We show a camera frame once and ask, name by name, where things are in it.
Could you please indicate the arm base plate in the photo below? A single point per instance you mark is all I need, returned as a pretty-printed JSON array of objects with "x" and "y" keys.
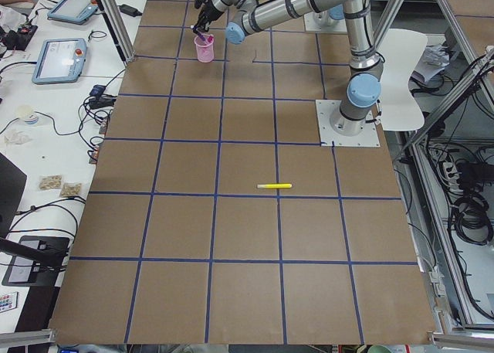
[
  {"x": 336, "y": 131},
  {"x": 311, "y": 26}
]

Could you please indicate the white chair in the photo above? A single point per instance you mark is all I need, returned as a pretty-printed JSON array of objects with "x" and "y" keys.
[{"x": 402, "y": 50}]

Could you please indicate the paper cup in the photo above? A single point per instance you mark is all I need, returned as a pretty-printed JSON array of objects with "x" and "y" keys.
[{"x": 27, "y": 114}]

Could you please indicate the yellow pen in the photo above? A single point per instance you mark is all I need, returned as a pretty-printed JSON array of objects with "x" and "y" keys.
[{"x": 274, "y": 186}]

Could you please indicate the near teach pendant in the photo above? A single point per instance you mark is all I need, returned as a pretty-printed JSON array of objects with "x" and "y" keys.
[{"x": 60, "y": 61}]

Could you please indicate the purple pen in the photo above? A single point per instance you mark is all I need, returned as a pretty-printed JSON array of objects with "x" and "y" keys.
[{"x": 199, "y": 34}]

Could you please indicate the black stand base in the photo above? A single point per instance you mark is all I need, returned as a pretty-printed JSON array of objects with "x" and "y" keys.
[{"x": 36, "y": 260}]

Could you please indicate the far teach pendant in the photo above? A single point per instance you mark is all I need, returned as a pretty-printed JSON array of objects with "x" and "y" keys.
[{"x": 73, "y": 11}]

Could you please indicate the pink mesh cup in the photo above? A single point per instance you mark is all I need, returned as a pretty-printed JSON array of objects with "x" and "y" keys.
[{"x": 205, "y": 53}]

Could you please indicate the teach pendant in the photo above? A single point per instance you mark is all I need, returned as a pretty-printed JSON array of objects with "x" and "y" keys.
[
  {"x": 60, "y": 61},
  {"x": 73, "y": 11}
]

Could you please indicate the remote control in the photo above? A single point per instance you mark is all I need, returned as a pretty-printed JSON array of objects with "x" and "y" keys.
[{"x": 9, "y": 302}]

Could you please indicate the black power adapter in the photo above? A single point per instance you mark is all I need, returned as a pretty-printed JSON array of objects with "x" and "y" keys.
[{"x": 129, "y": 10}]

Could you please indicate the snack bag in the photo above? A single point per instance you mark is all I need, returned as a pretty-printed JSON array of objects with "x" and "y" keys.
[
  {"x": 50, "y": 182},
  {"x": 70, "y": 189}
]

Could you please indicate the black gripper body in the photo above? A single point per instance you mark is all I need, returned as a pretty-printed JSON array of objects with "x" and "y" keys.
[{"x": 208, "y": 11}]

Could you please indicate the aluminium frame post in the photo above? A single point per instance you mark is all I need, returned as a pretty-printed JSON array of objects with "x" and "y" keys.
[{"x": 117, "y": 29}]

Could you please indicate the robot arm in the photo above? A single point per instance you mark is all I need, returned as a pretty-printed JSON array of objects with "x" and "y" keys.
[
  {"x": 332, "y": 15},
  {"x": 366, "y": 65}
]

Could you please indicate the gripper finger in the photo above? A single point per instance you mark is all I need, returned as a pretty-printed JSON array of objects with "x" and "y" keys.
[
  {"x": 199, "y": 26},
  {"x": 205, "y": 25}
]

